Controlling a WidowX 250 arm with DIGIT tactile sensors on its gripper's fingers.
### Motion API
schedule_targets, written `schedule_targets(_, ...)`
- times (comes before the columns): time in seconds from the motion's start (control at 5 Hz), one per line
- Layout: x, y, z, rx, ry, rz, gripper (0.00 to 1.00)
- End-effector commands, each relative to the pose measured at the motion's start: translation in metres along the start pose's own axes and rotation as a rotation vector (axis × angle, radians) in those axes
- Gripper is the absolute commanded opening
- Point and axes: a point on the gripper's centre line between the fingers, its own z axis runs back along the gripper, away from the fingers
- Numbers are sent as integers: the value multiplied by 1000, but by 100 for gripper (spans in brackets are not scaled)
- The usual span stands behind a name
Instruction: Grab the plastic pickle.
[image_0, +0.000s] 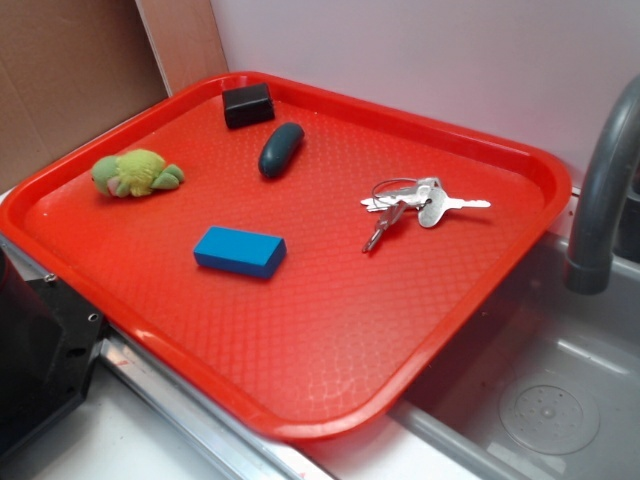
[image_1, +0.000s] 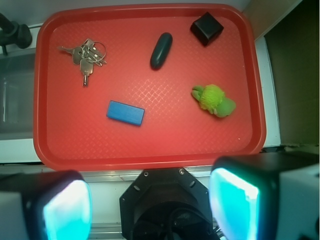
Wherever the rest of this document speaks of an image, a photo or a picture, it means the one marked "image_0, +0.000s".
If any dark green plastic pickle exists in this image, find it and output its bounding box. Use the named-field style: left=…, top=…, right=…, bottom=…
left=258, top=122, right=305, bottom=179

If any red plastic tray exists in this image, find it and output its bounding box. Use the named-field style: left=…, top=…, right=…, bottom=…
left=1, top=73, right=571, bottom=441

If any blue rectangular block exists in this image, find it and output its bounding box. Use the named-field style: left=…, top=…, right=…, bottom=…
left=193, top=226, right=287, bottom=279

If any silver key bunch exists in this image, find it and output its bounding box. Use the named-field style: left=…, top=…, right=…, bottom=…
left=360, top=177, right=492, bottom=254

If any black rectangular box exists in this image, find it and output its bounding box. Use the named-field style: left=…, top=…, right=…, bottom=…
left=222, top=83, right=275, bottom=129

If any green plush toy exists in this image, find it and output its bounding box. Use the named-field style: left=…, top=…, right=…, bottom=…
left=91, top=149, right=185, bottom=198

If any grey plastic sink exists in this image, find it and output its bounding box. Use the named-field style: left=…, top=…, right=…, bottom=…
left=391, top=235, right=639, bottom=479

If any grey toy faucet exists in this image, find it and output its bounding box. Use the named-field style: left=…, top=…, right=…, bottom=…
left=564, top=77, right=639, bottom=295

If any brown cardboard panel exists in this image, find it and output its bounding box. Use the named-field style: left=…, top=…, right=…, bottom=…
left=1, top=1, right=228, bottom=191

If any silver metal rail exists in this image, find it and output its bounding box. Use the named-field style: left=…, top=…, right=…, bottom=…
left=0, top=234, right=331, bottom=480

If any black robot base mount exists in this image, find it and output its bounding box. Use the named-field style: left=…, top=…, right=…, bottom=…
left=1, top=253, right=105, bottom=460

